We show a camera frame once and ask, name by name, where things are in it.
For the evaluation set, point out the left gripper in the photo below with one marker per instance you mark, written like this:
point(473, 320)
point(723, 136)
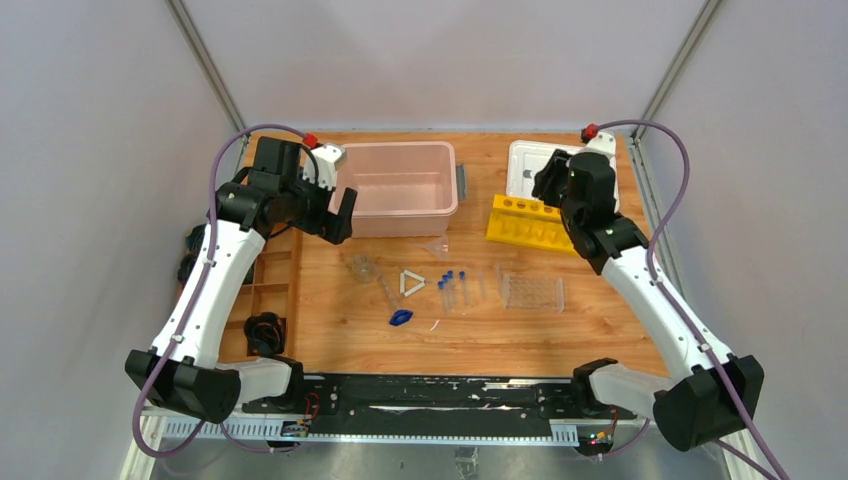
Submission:
point(324, 216)

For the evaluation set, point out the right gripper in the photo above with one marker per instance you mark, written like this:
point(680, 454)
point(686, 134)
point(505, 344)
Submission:
point(555, 168)

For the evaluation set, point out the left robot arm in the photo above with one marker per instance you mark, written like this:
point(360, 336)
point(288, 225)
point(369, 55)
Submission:
point(290, 183)

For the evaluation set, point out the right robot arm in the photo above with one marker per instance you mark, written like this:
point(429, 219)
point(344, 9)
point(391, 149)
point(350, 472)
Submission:
point(710, 392)

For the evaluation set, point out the white plastic lid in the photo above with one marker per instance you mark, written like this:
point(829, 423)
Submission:
point(528, 158)

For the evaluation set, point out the yellow test tube rack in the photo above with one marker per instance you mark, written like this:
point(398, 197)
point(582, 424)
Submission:
point(527, 223)

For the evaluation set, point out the wooden compartment tray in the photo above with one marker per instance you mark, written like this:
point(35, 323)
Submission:
point(274, 289)

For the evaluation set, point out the small glass flask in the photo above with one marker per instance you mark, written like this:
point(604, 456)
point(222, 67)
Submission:
point(364, 268)

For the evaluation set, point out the pink plastic bin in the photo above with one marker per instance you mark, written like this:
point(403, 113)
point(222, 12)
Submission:
point(405, 189)

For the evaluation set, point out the clear well plate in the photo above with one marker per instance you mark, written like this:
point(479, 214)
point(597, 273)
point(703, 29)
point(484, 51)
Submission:
point(530, 292)

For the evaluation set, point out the rolled patterned tie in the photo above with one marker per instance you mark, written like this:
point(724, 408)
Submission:
point(185, 269)
point(194, 239)

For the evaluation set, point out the glass graduated tube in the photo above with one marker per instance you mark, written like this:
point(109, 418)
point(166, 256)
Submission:
point(390, 294)

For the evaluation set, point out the blue capped tube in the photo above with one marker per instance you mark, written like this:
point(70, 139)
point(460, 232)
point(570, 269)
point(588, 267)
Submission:
point(449, 287)
point(445, 296)
point(463, 279)

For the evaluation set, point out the clear plastic funnel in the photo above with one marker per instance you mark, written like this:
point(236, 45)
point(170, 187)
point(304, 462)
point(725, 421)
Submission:
point(438, 247)

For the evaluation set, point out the clay pipe triangle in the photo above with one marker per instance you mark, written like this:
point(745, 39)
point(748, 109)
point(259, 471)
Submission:
point(410, 283)

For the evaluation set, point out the rolled dark floral tie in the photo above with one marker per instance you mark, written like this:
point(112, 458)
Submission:
point(265, 334)

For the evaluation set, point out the blue plastic clip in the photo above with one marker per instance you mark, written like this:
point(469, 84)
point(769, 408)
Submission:
point(400, 317)

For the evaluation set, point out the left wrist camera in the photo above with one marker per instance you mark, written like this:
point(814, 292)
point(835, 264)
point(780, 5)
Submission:
point(322, 166)

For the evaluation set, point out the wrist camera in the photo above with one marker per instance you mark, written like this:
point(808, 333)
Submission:
point(599, 142)
point(322, 166)

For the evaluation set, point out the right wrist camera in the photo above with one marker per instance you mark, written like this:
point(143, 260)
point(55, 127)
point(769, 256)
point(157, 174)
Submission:
point(599, 142)

